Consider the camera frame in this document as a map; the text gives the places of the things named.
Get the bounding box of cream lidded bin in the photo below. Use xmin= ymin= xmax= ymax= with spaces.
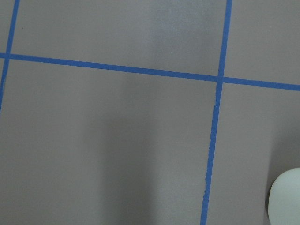
xmin=268 ymin=168 xmax=300 ymax=225

